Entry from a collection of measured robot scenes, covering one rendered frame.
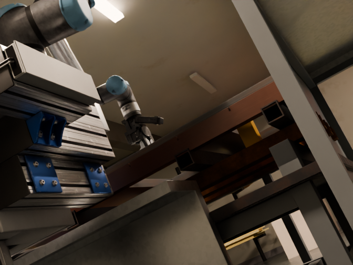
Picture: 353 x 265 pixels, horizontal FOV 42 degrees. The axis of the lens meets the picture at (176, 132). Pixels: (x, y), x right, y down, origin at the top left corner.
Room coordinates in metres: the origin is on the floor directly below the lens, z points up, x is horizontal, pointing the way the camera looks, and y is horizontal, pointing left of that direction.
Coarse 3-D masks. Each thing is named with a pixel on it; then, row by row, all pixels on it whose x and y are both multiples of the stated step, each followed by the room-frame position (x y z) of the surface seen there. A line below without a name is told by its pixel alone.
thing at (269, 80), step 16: (272, 80) 1.26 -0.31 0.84; (240, 96) 1.29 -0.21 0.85; (208, 112) 1.33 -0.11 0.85; (272, 128) 1.92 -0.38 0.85; (160, 144) 1.39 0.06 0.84; (224, 144) 1.67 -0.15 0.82; (240, 144) 1.80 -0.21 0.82; (128, 160) 1.43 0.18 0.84; (176, 176) 2.09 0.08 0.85; (128, 192) 1.77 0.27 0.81; (48, 240) 2.03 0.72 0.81
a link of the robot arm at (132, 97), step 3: (126, 81) 1.79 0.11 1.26; (129, 87) 1.77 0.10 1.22; (132, 93) 1.80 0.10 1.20; (129, 96) 1.77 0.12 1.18; (132, 96) 1.79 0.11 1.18; (126, 99) 1.77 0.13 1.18; (129, 99) 1.78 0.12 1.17; (132, 99) 1.79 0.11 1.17; (135, 99) 1.80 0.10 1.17; (120, 102) 1.78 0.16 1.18; (123, 102) 1.78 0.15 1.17; (126, 102) 1.77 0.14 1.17; (129, 102) 1.78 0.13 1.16; (120, 105) 1.79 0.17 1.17; (123, 105) 1.78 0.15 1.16; (120, 108) 1.80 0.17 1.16
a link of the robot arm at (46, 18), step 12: (48, 0) 1.03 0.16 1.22; (60, 0) 1.03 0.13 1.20; (72, 0) 1.03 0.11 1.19; (84, 0) 1.10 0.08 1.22; (36, 12) 1.03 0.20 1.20; (48, 12) 1.03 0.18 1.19; (60, 12) 1.03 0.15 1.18; (72, 12) 1.04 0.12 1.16; (84, 12) 1.06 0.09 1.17; (36, 24) 1.04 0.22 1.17; (48, 24) 1.04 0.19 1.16; (60, 24) 1.05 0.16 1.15; (72, 24) 1.06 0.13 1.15; (84, 24) 1.08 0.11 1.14; (48, 36) 1.07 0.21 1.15; (60, 36) 1.09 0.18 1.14
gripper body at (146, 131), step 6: (132, 114) 1.78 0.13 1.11; (138, 114) 1.79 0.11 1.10; (126, 120) 1.80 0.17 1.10; (132, 120) 1.82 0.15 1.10; (126, 126) 1.83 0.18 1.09; (132, 126) 1.81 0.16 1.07; (138, 126) 1.78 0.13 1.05; (144, 126) 1.80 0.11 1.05; (126, 132) 1.79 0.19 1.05; (132, 132) 1.78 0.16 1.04; (138, 132) 1.77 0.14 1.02; (144, 132) 1.78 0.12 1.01; (150, 132) 1.83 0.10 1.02; (126, 138) 1.80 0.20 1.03; (132, 138) 1.79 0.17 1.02; (138, 138) 1.79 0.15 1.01; (132, 144) 1.81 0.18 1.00; (138, 144) 1.86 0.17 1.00
